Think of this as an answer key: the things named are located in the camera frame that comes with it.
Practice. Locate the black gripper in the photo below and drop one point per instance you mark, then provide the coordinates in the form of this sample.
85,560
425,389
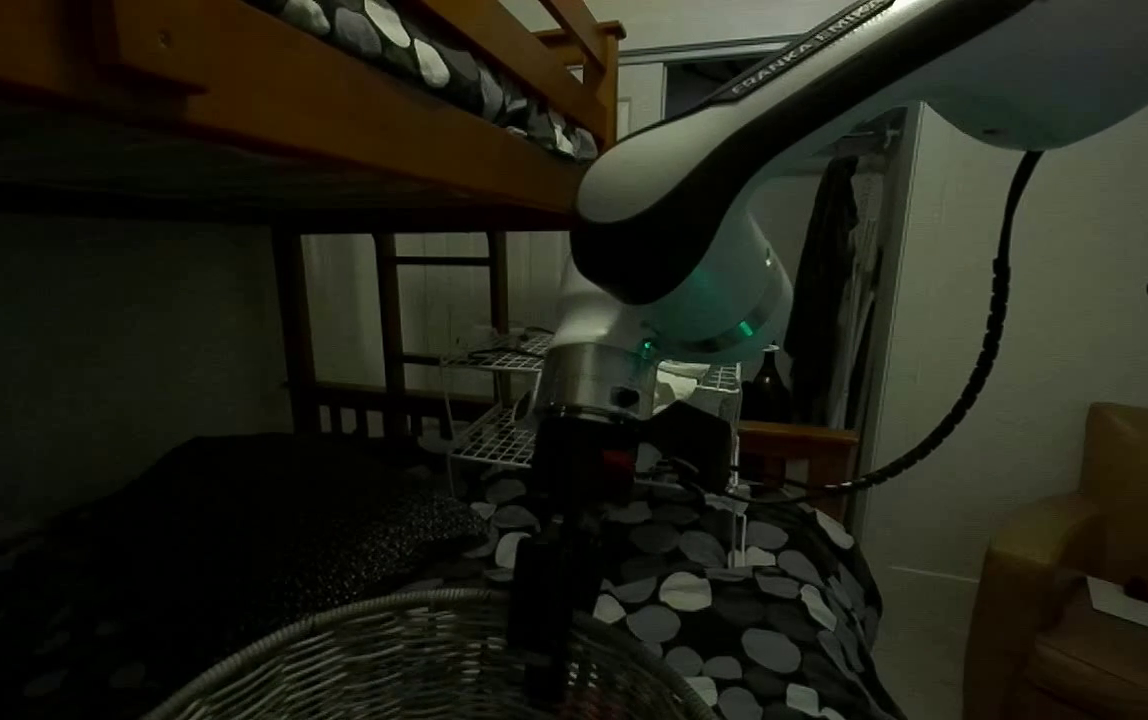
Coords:
575,468

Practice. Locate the grey woven laundry basket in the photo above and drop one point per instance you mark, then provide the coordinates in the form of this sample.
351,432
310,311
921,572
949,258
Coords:
431,659

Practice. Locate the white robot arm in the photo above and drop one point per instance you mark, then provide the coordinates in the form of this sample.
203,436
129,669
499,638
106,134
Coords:
670,260

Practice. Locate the dark hanging garment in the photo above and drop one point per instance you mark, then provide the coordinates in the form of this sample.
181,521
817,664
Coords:
820,276

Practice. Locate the black grey spotted bedspread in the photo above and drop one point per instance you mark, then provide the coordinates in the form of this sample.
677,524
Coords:
229,539

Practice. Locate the upper bunk spotted bedding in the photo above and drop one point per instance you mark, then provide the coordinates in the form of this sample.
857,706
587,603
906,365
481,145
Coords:
435,60

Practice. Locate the white wire rack basket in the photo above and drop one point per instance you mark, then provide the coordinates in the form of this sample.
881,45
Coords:
505,429

